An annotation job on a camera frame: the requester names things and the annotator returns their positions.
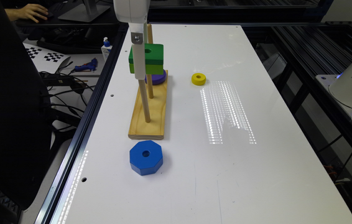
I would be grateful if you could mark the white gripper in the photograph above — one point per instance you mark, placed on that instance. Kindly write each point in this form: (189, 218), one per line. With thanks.
(135, 12)

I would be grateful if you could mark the green square block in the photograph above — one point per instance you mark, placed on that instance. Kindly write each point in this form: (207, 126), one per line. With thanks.
(154, 56)

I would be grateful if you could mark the blue octagon block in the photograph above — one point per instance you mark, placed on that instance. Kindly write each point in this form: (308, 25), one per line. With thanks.
(146, 157)

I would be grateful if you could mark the person's hand on mouse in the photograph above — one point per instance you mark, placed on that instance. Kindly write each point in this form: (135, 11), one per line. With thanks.
(34, 12)

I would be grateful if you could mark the far wooden peg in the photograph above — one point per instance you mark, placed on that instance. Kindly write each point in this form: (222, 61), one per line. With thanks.
(149, 34)

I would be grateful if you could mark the wooden peg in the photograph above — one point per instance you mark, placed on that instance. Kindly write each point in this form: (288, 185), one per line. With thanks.
(150, 86)
(144, 100)
(149, 34)

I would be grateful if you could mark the white lotion bottle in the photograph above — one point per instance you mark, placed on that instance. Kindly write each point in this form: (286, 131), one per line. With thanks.
(106, 48)

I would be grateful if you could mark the near wooden peg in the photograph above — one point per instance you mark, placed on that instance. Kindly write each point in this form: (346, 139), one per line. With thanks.
(144, 100)

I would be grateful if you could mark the middle wooden peg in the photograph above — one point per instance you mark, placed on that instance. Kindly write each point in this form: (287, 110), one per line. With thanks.
(150, 86)

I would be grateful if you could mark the blue glue gun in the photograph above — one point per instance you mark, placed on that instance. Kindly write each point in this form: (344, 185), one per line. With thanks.
(91, 66)

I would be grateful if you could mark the grey monitor stand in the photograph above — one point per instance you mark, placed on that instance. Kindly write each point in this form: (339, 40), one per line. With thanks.
(87, 11)

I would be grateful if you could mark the wooden peg base board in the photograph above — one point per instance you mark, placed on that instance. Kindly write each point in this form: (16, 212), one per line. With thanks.
(155, 129)

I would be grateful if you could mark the checkerboard calibration sheet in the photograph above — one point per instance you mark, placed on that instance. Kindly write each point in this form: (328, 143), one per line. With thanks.
(45, 60)

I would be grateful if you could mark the black monitor back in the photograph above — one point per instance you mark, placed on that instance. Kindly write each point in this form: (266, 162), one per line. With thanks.
(25, 134)

